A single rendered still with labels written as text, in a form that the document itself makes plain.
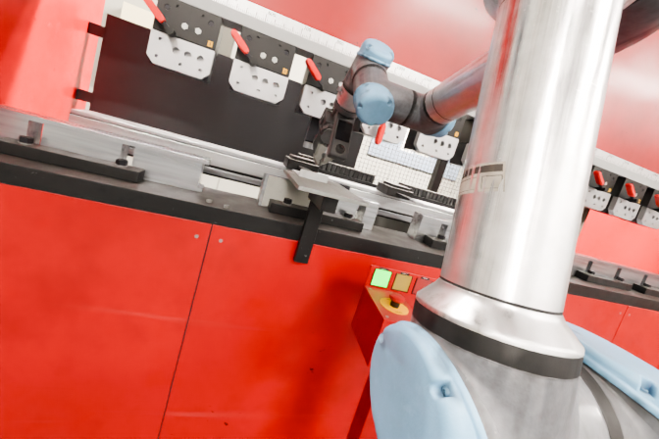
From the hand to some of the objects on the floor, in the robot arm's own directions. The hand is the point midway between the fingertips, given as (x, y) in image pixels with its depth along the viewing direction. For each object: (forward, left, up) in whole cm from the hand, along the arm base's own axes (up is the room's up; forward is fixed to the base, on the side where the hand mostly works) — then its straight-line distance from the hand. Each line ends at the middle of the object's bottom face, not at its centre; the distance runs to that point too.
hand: (319, 164), depth 90 cm
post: (+72, -108, -105) cm, 167 cm away
